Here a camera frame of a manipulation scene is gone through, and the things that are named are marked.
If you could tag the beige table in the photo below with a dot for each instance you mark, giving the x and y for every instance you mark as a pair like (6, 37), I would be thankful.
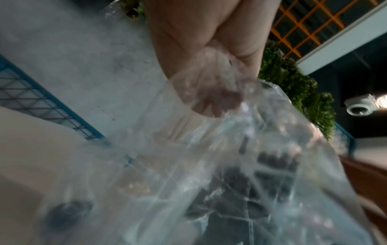
(30, 155)

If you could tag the hanging small-leaf green plant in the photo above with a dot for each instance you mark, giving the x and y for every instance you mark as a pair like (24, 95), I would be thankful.
(296, 83)

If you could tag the pack of black straws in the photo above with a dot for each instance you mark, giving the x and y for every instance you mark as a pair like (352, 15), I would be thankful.
(169, 134)

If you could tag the person's left hand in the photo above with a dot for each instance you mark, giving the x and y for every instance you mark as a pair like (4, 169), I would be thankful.
(196, 24)

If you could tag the orange grid panel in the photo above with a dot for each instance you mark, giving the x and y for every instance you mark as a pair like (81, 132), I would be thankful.
(308, 21)

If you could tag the white panel frame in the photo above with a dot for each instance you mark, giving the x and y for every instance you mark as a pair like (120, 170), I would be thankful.
(341, 40)

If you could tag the bunch of black straws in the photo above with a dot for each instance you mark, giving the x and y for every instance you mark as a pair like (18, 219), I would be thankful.
(232, 184)

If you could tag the person's right hand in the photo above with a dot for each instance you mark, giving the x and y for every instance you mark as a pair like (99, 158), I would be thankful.
(365, 177)

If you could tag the white dome security camera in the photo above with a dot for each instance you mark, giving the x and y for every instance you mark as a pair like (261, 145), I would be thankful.
(359, 106)

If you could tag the blue mesh fence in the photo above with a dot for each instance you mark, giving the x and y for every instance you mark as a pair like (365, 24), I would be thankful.
(36, 95)

